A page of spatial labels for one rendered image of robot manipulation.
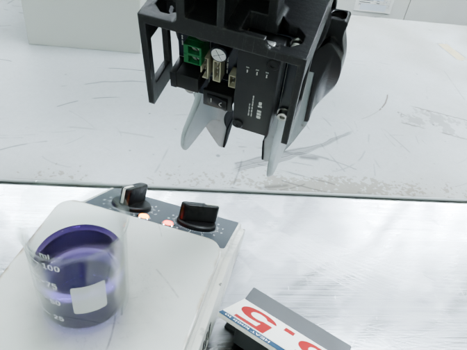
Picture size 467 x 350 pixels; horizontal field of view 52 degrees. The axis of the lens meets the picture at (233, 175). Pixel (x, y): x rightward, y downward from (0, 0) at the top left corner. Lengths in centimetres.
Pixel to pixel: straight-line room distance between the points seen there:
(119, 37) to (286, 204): 35
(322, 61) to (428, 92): 50
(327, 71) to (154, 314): 17
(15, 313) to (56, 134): 29
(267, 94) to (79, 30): 52
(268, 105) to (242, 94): 1
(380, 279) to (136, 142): 29
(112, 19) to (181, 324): 49
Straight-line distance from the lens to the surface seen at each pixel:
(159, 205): 42
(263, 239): 45
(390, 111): 68
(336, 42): 26
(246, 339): 37
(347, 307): 43
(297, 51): 19
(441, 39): 95
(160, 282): 30
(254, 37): 19
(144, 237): 33
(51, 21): 71
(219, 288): 33
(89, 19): 70
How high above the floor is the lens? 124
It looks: 41 degrees down
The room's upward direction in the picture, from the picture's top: 9 degrees clockwise
